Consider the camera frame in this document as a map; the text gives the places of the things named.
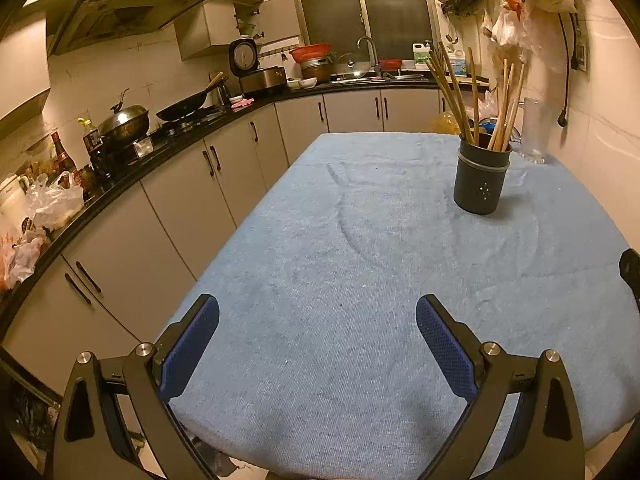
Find open rice cooker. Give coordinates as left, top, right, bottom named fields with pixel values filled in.
left=229, top=37, right=287, bottom=96

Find yellow cooking oil bottle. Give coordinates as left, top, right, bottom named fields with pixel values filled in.
left=77, top=117, right=103, bottom=153

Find wall power socket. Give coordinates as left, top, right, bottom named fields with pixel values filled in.
left=570, top=12, right=591, bottom=73

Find steel range hood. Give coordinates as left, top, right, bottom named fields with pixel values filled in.
left=22, top=0, right=211, bottom=56

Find dark grey chopstick holder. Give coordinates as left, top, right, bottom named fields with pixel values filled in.
left=453, top=134, right=513, bottom=216

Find bunch of wooden chopsticks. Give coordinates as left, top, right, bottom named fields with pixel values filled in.
left=425, top=42, right=526, bottom=152

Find small hanging plastic bags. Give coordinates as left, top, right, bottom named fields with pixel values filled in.
left=480, top=0, right=566, bottom=73

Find dark kitchen window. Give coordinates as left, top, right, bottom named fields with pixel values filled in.
left=290, top=0, right=438, bottom=66

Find black frying wok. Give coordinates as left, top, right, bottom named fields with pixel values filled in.
left=156, top=72, right=228, bottom=122

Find brown cooking pot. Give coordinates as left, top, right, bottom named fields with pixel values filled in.
left=298, top=57, right=333, bottom=83

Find red plastic basin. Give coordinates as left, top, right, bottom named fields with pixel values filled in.
left=289, top=43, right=333, bottom=63

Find black kitchen countertop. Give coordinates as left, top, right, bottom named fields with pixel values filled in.
left=0, top=77, right=493, bottom=321

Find dark sauce bottle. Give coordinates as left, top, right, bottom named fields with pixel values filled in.
left=50, top=131, right=78, bottom=173

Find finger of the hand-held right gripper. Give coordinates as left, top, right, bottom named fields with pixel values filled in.
left=619, top=249, right=640, bottom=311

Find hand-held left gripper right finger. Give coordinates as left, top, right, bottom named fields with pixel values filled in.
left=416, top=294, right=587, bottom=480

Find lidded steel wok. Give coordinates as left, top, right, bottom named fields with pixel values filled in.
left=97, top=89, right=151, bottom=143

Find blue table cloth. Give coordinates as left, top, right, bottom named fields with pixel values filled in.
left=155, top=131, right=640, bottom=478

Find yellow plastic bag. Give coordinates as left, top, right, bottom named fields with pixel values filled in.
left=430, top=112, right=463, bottom=136

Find clear plastic pitcher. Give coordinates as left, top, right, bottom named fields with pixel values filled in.
left=517, top=97, right=553, bottom=165

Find black gas stove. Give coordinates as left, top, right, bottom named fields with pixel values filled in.
left=90, top=107, right=231, bottom=171

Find glass pot lid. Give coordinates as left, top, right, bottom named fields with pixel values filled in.
left=330, top=52, right=373, bottom=78

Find chrome sink faucet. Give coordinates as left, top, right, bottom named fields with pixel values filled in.
left=356, top=36, right=378, bottom=76

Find crumpled white plastic bag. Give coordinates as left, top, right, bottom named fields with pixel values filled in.
left=0, top=230, right=46, bottom=291

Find white base cabinets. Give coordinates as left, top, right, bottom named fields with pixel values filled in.
left=0, top=87, right=451, bottom=401

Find black power cord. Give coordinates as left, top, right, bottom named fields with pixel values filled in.
left=556, top=12, right=576, bottom=128

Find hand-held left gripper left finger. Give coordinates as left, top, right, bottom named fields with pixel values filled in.
left=51, top=294, right=221, bottom=480

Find clear plastic bag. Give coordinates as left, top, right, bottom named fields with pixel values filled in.
left=25, top=172, right=83, bottom=231

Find steel kitchen sink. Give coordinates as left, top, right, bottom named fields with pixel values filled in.
left=330, top=72, right=426, bottom=83

